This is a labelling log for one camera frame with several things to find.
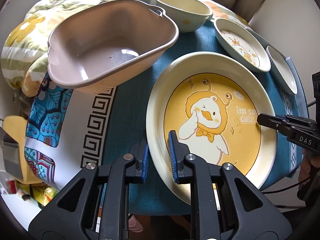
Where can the teal patterned tablecloth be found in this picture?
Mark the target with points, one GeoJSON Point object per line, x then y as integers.
{"type": "Point", "coordinates": [68, 129]}

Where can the cream duck shallow dish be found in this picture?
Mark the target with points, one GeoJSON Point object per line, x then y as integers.
{"type": "Point", "coordinates": [241, 45]}

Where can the yellow snack packet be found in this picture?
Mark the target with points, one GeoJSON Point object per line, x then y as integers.
{"type": "Point", "coordinates": [36, 194]}

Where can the yellow foam cushion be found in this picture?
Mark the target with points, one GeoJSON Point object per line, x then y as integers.
{"type": "Point", "coordinates": [12, 147]}

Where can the floral striped duvet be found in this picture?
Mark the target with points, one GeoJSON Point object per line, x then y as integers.
{"type": "Point", "coordinates": [24, 55]}

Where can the plain white plate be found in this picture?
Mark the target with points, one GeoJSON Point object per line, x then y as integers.
{"type": "Point", "coordinates": [281, 71]}

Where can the person's right hand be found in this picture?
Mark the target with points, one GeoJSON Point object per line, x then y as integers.
{"type": "Point", "coordinates": [305, 167]}

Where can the yellow duck plate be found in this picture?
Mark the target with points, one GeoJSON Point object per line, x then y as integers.
{"type": "Point", "coordinates": [212, 102]}

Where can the cream bowl with dots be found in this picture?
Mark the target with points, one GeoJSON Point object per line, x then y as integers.
{"type": "Point", "coordinates": [189, 15]}

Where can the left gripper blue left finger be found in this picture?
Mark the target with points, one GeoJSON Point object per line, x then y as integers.
{"type": "Point", "coordinates": [145, 163]}

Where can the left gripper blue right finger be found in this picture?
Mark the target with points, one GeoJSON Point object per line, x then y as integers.
{"type": "Point", "coordinates": [173, 155]}

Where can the pink heart-shaped bowl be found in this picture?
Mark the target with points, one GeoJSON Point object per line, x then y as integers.
{"type": "Point", "coordinates": [104, 46]}

